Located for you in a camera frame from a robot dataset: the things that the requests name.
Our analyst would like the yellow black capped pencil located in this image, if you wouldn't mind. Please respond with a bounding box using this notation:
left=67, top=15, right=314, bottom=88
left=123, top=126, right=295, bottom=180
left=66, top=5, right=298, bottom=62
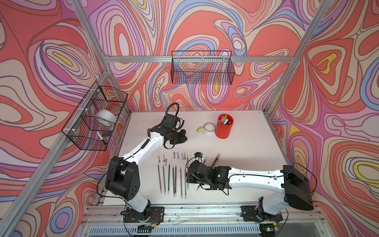
left=212, top=153, right=221, bottom=168

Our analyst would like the dark blue pencil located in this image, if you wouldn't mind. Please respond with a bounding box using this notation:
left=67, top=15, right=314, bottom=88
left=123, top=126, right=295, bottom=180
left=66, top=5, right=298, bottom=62
left=167, top=163, right=171, bottom=194

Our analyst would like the red capped pencil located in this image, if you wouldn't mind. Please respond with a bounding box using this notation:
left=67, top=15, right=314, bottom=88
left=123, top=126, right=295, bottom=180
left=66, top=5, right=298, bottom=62
left=180, top=167, right=183, bottom=199

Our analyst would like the dark capped pencil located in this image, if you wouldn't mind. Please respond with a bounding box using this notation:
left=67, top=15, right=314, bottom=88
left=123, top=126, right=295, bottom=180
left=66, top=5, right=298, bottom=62
left=174, top=166, right=177, bottom=196

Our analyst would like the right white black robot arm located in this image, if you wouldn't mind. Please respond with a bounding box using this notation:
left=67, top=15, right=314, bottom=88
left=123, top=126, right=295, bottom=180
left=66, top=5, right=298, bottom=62
left=186, top=161, right=314, bottom=223

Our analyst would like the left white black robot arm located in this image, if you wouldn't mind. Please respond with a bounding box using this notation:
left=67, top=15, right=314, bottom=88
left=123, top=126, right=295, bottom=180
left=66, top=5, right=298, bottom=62
left=104, top=102, right=187, bottom=221

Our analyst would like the yellow binder clip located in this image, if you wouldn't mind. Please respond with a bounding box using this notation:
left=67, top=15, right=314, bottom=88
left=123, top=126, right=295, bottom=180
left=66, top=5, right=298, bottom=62
left=196, top=127, right=206, bottom=134

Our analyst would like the clear tape roll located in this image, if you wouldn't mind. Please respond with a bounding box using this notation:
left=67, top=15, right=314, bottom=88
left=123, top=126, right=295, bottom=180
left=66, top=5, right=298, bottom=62
left=203, top=122, right=216, bottom=134

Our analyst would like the red pen cup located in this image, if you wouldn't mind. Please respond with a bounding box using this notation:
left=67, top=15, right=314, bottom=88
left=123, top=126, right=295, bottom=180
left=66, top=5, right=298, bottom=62
left=215, top=114, right=234, bottom=139

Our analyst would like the white marker in basket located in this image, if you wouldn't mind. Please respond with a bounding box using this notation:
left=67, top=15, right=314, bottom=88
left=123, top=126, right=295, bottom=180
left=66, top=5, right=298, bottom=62
left=96, top=131, right=105, bottom=143

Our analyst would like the white tape roll in basket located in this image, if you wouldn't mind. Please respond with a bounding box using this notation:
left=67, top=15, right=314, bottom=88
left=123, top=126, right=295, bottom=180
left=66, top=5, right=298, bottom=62
left=95, top=109, right=117, bottom=126

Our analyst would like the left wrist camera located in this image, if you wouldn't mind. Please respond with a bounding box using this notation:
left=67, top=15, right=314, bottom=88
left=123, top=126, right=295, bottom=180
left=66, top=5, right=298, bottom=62
left=161, top=114, right=184, bottom=130

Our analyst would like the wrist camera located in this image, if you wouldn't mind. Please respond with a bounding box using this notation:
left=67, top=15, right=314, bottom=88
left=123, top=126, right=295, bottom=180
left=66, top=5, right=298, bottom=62
left=161, top=114, right=184, bottom=130
left=194, top=152, right=203, bottom=163

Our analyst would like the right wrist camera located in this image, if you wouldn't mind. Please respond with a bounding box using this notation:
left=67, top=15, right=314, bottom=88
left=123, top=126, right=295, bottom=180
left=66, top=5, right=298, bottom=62
left=194, top=152, right=203, bottom=163

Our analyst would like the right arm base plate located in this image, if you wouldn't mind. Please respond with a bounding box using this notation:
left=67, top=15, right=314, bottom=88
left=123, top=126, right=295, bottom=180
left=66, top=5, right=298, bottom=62
left=241, top=205, right=283, bottom=223

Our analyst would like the black wire basket rear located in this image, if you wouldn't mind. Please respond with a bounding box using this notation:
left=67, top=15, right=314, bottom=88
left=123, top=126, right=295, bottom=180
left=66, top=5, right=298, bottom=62
left=171, top=49, right=235, bottom=85

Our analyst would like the black wire basket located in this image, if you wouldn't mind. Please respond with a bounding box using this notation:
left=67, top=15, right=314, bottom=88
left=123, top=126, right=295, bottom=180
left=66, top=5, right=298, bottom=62
left=171, top=49, right=235, bottom=85
left=61, top=82, right=128, bottom=151

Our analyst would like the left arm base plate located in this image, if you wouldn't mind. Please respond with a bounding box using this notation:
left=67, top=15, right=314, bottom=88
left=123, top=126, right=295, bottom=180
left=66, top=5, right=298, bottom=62
left=120, top=206, right=165, bottom=224

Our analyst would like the black wire basket left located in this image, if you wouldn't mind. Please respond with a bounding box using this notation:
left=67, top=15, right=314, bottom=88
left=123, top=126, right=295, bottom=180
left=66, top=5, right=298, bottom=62
left=61, top=82, right=128, bottom=151

